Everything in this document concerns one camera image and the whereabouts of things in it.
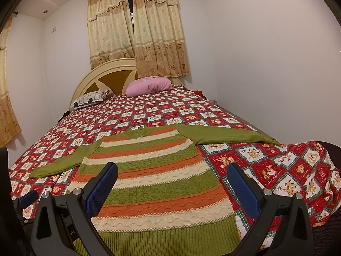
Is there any red item behind bed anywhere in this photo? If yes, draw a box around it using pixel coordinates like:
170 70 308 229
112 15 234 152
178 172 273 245
192 90 206 99

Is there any white car print pillow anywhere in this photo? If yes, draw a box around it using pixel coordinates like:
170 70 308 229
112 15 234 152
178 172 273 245
70 89 116 110

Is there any cream wooden headboard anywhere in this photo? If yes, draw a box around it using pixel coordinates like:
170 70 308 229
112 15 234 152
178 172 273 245
69 57 185 107

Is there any red patchwork teddy bedspread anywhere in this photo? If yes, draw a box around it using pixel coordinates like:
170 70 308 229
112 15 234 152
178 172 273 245
8 84 341 251

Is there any beige curtain at left wall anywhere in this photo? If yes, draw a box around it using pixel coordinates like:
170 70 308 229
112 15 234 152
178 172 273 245
0 16 21 147

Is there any pink pillow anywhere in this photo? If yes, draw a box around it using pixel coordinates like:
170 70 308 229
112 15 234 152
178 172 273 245
126 76 172 97

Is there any left beige window curtain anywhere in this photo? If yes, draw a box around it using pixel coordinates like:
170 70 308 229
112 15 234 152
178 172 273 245
87 0 135 69

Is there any green orange striped knit sweater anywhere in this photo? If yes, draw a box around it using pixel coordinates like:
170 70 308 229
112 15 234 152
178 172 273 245
30 124 276 255

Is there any beige window curtain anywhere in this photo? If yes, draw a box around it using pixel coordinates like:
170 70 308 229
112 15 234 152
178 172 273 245
87 0 135 69
132 0 190 78

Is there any right beige window curtain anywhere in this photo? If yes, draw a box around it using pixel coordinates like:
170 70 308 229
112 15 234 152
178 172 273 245
132 0 190 78

